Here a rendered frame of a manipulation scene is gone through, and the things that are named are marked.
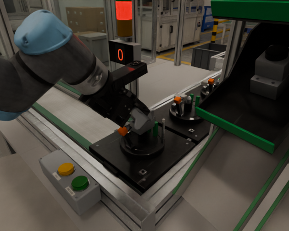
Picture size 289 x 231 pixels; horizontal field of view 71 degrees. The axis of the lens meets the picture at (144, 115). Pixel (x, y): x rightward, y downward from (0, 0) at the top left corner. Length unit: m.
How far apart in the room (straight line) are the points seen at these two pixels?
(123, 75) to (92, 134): 0.39
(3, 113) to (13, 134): 0.64
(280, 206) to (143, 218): 0.26
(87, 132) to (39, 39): 0.54
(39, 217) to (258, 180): 0.55
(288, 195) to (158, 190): 0.27
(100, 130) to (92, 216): 0.33
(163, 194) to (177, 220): 0.11
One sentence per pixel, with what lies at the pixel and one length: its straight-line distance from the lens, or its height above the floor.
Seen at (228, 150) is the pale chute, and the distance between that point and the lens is 0.47.
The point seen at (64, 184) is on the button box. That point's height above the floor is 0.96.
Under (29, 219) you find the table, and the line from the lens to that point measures 0.68.
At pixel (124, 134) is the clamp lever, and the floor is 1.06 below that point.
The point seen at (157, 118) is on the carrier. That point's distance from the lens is 0.78.
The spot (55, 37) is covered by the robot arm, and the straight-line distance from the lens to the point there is 0.34.
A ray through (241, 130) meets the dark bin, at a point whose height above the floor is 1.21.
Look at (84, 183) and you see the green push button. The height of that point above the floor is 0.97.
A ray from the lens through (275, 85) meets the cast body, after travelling 0.37.
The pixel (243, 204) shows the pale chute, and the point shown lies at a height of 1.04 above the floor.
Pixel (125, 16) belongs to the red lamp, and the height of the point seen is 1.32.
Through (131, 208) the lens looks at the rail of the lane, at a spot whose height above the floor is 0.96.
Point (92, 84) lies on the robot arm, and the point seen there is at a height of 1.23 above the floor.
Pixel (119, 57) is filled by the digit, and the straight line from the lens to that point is 0.73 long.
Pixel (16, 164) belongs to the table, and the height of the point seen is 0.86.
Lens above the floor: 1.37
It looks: 31 degrees down
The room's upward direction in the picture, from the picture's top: straight up
